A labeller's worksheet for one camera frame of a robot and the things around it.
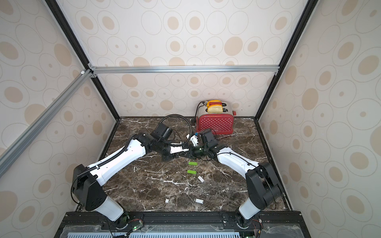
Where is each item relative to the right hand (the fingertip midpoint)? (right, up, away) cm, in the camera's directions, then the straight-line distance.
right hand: (179, 158), depth 78 cm
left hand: (0, +3, 0) cm, 3 cm away
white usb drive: (+12, -14, +9) cm, 20 cm away
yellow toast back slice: (+21, +35, +22) cm, 46 cm away
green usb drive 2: (+7, -11, +12) cm, 17 cm away
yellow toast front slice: (+22, +30, +19) cm, 41 cm away
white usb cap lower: (-7, -23, +1) cm, 24 cm away
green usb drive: (+7, -6, +16) cm, 19 cm away
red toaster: (+26, +20, +22) cm, 39 cm away
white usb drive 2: (+11, -23, +1) cm, 26 cm away
